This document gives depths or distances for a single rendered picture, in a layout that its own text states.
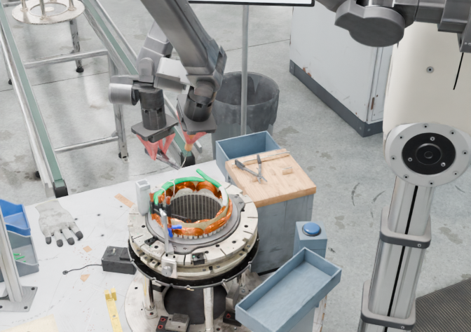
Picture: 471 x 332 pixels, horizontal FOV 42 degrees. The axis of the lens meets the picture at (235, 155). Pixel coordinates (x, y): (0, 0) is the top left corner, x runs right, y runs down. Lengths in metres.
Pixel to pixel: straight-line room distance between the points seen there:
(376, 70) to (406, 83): 2.60
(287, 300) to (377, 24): 0.75
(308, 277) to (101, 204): 0.87
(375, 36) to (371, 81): 2.82
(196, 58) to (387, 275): 0.69
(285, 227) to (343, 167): 1.92
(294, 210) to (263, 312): 0.40
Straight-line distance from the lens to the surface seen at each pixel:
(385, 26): 0.89
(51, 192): 2.34
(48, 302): 1.82
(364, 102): 3.81
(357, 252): 3.08
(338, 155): 3.72
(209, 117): 1.31
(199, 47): 1.08
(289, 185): 1.68
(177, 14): 1.01
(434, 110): 1.14
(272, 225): 1.71
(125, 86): 1.48
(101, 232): 1.99
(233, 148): 1.88
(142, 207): 1.52
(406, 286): 1.50
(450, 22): 0.89
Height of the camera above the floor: 2.08
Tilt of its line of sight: 35 degrees down
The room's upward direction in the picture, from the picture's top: 1 degrees clockwise
